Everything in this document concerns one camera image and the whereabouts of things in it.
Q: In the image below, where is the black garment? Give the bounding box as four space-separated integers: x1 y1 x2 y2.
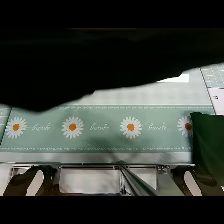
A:
0 28 224 113

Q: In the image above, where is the dark green garment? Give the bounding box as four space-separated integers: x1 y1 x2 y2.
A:
189 111 224 188

